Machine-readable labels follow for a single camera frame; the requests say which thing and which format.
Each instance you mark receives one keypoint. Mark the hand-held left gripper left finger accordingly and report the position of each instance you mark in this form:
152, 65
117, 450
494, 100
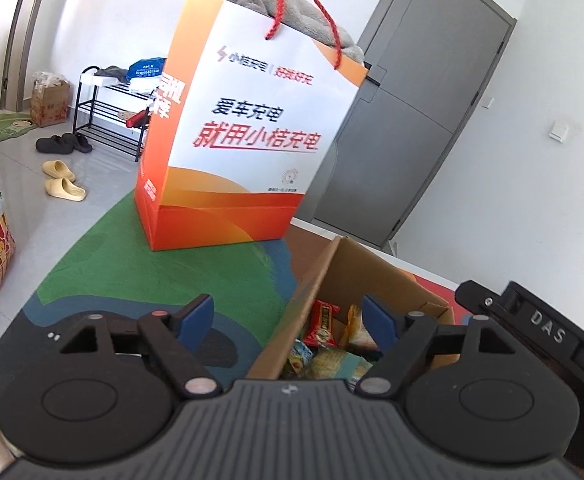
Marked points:
194, 317

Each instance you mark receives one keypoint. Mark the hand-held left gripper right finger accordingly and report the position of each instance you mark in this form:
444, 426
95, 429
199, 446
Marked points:
379, 320

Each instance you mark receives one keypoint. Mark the brown cardboard box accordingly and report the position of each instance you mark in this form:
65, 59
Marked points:
351, 270

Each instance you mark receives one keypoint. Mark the yellow snack packet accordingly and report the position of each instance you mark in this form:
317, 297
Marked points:
359, 332

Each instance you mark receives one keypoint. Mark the red snack packet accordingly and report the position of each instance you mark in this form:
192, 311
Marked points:
322, 322

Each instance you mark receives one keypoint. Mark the yellow snack packets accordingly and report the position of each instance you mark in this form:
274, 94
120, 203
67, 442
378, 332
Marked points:
337, 365

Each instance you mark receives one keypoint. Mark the colourful cat print mat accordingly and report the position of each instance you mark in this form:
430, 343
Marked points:
112, 240

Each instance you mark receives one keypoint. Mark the orange white paper bag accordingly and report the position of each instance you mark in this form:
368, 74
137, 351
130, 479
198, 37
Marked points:
252, 160

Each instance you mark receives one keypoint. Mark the yellow slipper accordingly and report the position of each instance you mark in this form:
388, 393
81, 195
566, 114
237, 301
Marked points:
64, 189
59, 170

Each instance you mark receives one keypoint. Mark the red shoe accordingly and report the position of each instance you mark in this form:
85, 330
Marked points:
136, 119

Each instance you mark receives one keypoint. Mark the black slipper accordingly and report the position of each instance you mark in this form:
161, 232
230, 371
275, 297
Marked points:
52, 145
81, 142

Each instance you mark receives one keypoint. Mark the grey door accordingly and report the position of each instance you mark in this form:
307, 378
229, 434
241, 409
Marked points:
421, 110

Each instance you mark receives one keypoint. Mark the black metal shoe rack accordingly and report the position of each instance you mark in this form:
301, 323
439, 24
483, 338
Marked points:
117, 110

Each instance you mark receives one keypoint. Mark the blue bag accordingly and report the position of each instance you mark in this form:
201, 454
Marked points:
144, 69

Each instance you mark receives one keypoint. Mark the white tray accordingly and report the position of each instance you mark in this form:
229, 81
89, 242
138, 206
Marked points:
97, 80

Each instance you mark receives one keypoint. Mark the printed cardboard carton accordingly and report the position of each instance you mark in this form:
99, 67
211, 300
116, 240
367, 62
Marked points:
49, 102

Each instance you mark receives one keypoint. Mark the dark clothing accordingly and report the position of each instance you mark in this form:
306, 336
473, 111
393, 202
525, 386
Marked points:
112, 71

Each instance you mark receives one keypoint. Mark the green door mat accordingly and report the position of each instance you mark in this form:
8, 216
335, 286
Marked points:
7, 127

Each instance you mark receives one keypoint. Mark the grey plush cloth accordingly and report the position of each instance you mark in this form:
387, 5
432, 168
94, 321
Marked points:
302, 20

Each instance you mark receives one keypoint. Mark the brown door frame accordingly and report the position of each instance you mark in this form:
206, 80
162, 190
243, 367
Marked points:
19, 35

